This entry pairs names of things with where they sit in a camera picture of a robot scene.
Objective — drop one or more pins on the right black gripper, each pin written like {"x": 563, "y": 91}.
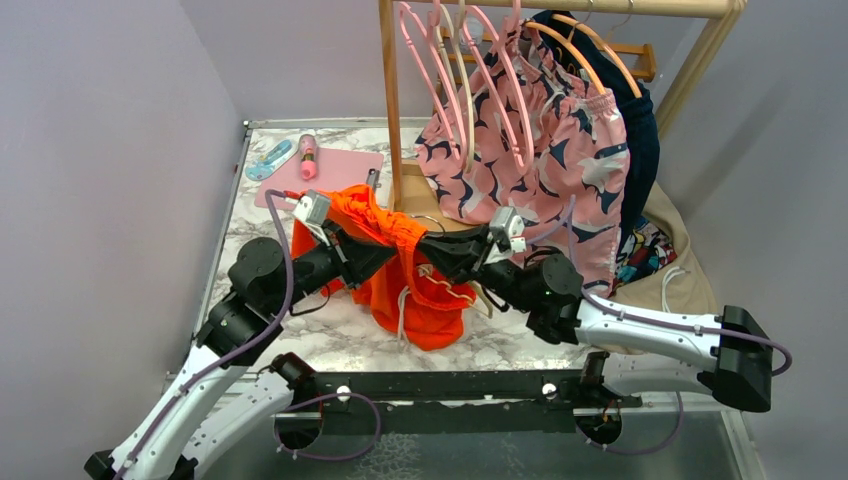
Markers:
{"x": 459, "y": 252}

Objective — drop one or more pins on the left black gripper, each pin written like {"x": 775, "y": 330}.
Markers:
{"x": 356, "y": 259}

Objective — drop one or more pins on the orange shorts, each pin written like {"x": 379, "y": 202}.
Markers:
{"x": 407, "y": 296}

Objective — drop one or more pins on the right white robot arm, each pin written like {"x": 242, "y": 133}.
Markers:
{"x": 727, "y": 356}

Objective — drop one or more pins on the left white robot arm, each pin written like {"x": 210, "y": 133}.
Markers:
{"x": 185, "y": 434}

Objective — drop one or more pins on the pink shark print shorts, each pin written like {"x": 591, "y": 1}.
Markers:
{"x": 571, "y": 197}

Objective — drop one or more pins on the pink hanger holding shorts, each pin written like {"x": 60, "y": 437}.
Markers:
{"x": 520, "y": 142}

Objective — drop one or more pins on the orange wooden hanger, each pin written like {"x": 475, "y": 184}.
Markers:
{"x": 599, "y": 55}

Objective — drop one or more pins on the cream hanger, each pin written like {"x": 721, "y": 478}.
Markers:
{"x": 455, "y": 26}

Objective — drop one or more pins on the pink clipboard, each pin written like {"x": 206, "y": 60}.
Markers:
{"x": 336, "y": 170}

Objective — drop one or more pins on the pink tube bottle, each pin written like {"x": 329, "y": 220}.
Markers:
{"x": 307, "y": 148}

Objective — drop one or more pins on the light blue package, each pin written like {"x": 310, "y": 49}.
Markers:
{"x": 269, "y": 162}

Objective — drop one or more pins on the colourful print garment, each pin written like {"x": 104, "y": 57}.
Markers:
{"x": 645, "y": 250}

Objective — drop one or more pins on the beige garment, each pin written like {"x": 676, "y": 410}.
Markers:
{"x": 680, "y": 287}

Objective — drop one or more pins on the navy blue garment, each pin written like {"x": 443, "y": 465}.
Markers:
{"x": 643, "y": 142}

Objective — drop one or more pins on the wooden clothes rack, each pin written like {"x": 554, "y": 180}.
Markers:
{"x": 410, "y": 192}

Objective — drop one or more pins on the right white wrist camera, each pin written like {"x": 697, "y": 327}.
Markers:
{"x": 506, "y": 233}

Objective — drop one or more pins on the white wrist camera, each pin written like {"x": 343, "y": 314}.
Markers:
{"x": 311, "y": 209}
{"x": 506, "y": 233}

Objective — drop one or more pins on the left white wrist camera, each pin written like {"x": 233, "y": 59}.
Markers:
{"x": 311, "y": 209}

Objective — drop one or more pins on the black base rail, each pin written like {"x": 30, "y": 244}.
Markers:
{"x": 447, "y": 402}

